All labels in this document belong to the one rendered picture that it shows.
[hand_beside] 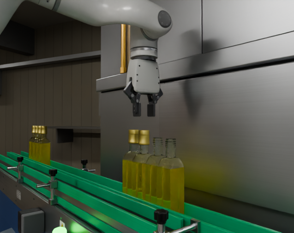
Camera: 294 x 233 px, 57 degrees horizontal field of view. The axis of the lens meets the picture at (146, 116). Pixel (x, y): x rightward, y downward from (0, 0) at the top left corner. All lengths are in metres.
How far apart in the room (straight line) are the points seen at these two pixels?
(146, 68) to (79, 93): 3.59
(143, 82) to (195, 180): 0.33
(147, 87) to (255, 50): 0.31
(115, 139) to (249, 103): 0.69
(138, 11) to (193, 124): 0.36
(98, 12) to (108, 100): 0.60
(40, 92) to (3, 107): 1.00
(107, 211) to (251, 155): 0.40
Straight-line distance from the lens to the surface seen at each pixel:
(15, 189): 1.60
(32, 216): 1.17
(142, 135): 0.81
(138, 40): 0.82
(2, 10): 0.77
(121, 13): 0.75
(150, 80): 0.81
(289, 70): 0.70
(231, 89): 0.76
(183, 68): 0.89
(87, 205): 0.87
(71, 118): 4.45
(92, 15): 0.77
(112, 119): 1.26
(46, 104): 4.85
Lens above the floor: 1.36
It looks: 1 degrees up
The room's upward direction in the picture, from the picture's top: straight up
